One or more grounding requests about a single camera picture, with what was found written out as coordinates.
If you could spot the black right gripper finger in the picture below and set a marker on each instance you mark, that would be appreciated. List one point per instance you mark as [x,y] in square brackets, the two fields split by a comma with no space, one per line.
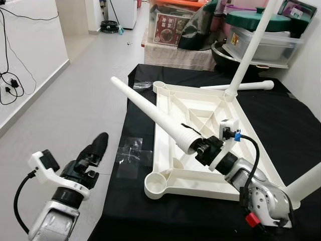
[200,147]
[193,129]

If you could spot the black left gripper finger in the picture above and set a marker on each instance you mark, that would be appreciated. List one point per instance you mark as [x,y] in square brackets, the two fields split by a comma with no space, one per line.
[100,146]

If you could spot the white plastic table top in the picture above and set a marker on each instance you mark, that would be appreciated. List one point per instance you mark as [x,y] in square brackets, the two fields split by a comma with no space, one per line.
[195,183]

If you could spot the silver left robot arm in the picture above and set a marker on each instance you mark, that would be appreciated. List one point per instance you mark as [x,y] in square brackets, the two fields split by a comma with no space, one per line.
[52,221]

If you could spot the large clear tape patch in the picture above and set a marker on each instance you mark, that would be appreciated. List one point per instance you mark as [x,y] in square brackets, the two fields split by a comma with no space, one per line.
[131,155]

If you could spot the black tablecloth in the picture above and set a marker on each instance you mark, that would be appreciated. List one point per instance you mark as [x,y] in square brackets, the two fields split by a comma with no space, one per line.
[125,221]

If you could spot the narrow clear tape strip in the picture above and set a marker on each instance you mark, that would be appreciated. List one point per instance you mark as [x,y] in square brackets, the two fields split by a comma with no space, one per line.
[142,86]

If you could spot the beige cloth covered bench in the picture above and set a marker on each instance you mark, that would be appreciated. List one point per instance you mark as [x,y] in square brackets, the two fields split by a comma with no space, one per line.
[175,57]

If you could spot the black wok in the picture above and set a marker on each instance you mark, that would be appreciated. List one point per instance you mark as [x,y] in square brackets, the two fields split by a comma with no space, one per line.
[220,57]

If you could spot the black plastic bag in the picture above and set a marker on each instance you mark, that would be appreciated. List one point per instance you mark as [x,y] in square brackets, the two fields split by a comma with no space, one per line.
[198,35]

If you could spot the red printed carton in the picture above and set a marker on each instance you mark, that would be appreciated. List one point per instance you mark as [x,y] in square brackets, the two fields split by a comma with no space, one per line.
[170,30]

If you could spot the dark green lid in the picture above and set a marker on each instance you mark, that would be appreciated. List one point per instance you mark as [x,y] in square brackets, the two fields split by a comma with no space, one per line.
[241,21]

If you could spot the clear plastic storage box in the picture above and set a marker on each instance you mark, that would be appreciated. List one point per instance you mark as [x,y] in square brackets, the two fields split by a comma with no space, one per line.
[288,47]

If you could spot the orange lid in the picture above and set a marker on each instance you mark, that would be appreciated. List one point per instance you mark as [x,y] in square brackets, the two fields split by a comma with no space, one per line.
[175,2]

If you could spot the pink translucent box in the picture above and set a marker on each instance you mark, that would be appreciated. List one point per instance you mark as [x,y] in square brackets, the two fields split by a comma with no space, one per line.
[241,5]

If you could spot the white appliance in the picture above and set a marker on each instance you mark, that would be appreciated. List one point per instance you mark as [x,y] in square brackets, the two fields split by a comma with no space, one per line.
[123,12]

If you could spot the dark printed carton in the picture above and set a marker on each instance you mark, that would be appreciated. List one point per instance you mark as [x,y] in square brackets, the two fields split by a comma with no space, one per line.
[301,15]

